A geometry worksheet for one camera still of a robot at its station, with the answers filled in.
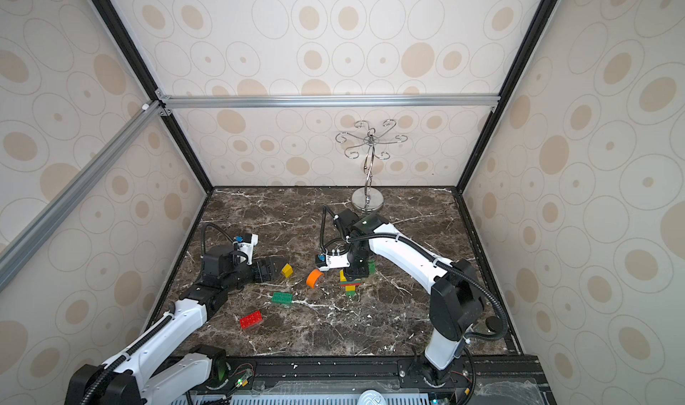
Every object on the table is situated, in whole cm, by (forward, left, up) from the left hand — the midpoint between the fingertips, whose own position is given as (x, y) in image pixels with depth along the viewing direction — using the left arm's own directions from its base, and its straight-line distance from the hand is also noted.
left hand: (283, 260), depth 81 cm
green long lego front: (-6, +2, -13) cm, 15 cm away
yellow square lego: (-5, -21, -9) cm, 23 cm away
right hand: (0, -24, -4) cm, 24 cm away
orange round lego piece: (0, -8, -11) cm, 14 cm away
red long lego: (-14, +10, -13) cm, 21 cm away
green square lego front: (-4, -21, -14) cm, 25 cm away
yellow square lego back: (-4, -18, -1) cm, 19 cm away
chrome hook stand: (+36, -28, -11) cm, 47 cm away
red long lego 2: (-6, -21, -5) cm, 22 cm away
